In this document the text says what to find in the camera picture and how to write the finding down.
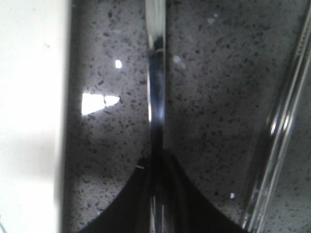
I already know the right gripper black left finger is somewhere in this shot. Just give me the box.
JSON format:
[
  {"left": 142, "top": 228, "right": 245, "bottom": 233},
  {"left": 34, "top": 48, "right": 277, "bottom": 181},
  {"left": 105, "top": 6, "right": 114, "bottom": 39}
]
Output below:
[{"left": 79, "top": 158, "right": 150, "bottom": 233}]

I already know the silver metal chopsticks pair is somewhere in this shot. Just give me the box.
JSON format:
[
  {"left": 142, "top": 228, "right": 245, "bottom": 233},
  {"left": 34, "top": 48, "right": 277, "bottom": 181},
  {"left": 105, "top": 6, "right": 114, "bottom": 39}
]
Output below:
[{"left": 240, "top": 4, "right": 311, "bottom": 233}]

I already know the silver metal fork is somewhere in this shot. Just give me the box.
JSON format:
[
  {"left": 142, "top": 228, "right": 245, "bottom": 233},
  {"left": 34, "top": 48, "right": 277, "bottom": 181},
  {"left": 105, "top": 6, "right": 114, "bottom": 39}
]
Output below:
[{"left": 145, "top": 0, "right": 166, "bottom": 233}]

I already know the cream rabbit serving tray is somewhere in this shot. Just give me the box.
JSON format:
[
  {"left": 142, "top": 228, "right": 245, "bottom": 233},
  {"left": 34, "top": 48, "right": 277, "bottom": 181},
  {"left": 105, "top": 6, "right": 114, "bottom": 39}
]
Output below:
[{"left": 0, "top": 0, "right": 71, "bottom": 233}]

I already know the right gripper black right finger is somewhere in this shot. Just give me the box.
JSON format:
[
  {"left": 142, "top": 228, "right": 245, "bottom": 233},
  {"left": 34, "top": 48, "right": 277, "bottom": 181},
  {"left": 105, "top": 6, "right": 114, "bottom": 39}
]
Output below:
[{"left": 163, "top": 150, "right": 247, "bottom": 233}]

